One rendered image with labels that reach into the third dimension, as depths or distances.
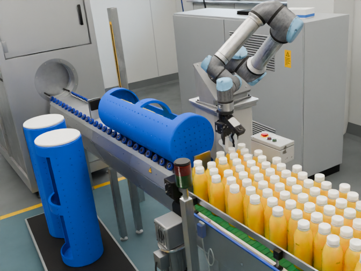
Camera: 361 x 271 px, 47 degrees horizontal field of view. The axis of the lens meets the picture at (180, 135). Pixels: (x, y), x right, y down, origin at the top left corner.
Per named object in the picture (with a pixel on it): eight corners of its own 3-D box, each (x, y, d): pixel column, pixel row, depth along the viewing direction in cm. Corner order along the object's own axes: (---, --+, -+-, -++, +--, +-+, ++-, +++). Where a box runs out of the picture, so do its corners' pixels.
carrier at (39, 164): (84, 235, 312) (88, 215, 338) (60, 126, 280) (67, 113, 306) (45, 241, 310) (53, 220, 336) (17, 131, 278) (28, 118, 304)
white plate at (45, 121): (59, 124, 279) (60, 126, 280) (66, 112, 305) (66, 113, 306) (17, 129, 278) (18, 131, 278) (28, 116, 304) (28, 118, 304)
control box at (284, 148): (265, 148, 221) (264, 130, 217) (294, 159, 205) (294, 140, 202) (251, 154, 216) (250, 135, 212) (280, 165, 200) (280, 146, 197)
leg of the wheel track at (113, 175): (125, 236, 332) (113, 165, 309) (129, 239, 327) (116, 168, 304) (118, 239, 329) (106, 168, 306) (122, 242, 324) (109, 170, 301)
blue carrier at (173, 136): (138, 121, 295) (132, 82, 285) (216, 158, 227) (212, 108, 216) (102, 133, 281) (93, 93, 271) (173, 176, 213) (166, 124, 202)
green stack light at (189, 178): (186, 178, 163) (185, 167, 161) (196, 184, 158) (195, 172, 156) (172, 184, 160) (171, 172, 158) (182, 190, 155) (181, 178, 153)
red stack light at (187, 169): (185, 167, 161) (184, 158, 159) (195, 172, 156) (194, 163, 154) (171, 172, 158) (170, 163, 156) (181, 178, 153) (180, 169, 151)
